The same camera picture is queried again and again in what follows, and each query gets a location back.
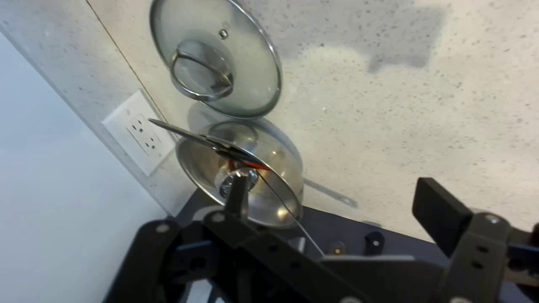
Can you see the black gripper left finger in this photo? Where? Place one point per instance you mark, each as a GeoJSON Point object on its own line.
{"type": "Point", "coordinates": [237, 257]}

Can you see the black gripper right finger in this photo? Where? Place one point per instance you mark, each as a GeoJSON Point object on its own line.
{"type": "Point", "coordinates": [483, 257]}

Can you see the thin metal rod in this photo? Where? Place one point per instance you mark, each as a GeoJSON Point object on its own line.
{"type": "Point", "coordinates": [225, 148]}

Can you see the glass lid with round knob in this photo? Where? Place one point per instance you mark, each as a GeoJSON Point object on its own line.
{"type": "Point", "coordinates": [276, 190]}

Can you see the white wall outlet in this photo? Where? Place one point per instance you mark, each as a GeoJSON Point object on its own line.
{"type": "Point", "coordinates": [137, 131]}

